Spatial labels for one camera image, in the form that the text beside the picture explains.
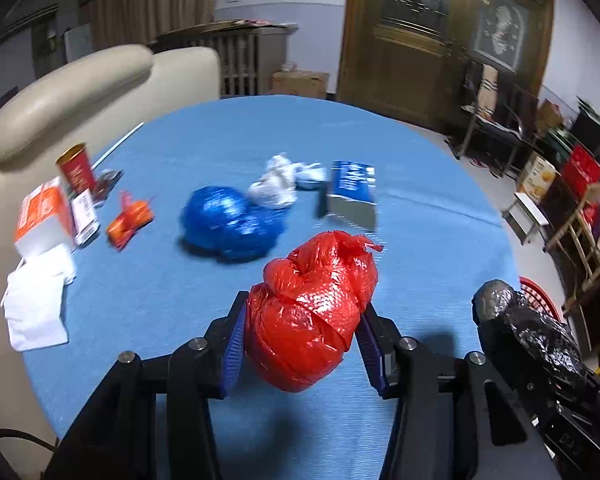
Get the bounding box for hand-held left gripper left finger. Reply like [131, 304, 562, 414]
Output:
[44, 290, 251, 480]

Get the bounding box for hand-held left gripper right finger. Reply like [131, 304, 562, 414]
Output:
[355, 304, 563, 480]

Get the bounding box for red plastic bag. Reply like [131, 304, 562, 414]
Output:
[244, 230, 385, 393]

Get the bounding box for black plastic bag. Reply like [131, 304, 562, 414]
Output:
[472, 280, 588, 393]

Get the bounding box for blue plastic bag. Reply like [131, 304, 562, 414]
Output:
[180, 185, 288, 263]

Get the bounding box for red plastic basket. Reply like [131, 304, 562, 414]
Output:
[519, 276, 563, 323]

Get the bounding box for orange snack wrapper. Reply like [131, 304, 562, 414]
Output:
[106, 191, 156, 251]

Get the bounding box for blue carton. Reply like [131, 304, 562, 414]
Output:
[319, 160, 379, 233]

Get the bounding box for white tissue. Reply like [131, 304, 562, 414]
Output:
[247, 154, 306, 210]

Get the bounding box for blue tablecloth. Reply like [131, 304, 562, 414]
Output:
[22, 95, 523, 480]

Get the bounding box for wooden chair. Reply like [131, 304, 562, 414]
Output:
[545, 182, 600, 321]

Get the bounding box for white tissues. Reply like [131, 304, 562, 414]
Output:
[1, 246, 78, 352]

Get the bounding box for small dark packet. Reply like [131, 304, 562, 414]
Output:
[94, 169, 123, 206]

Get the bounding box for white stool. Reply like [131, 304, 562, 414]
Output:
[502, 191, 548, 246]

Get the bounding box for white stick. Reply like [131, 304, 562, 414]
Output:
[92, 121, 147, 167]

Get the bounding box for orange tissue box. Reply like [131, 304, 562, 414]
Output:
[14, 176, 77, 261]

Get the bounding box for red paper cup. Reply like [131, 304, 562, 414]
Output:
[56, 143, 97, 196]

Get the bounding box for printed cardboard carton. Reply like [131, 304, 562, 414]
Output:
[517, 154, 561, 206]

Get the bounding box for red gift box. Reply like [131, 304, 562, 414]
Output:
[560, 144, 600, 201]

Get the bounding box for metal folding chair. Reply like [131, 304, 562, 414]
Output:
[452, 60, 536, 176]

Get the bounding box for cardboard box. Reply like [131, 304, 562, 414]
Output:
[271, 69, 330, 100]

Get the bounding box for wooden slatted cabinet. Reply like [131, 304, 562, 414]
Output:
[152, 20, 298, 100]

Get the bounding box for beige leather sofa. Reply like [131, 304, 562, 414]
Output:
[0, 44, 222, 476]

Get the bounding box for black monitor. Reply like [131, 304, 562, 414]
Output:
[570, 107, 600, 153]

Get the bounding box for wooden door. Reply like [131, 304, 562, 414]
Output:
[336, 0, 556, 133]

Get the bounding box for white panel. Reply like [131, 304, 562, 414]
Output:
[64, 24, 94, 62]

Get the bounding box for beige curtain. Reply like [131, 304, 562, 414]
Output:
[77, 0, 226, 56]

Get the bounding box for black cable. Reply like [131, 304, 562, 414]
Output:
[0, 427, 61, 453]

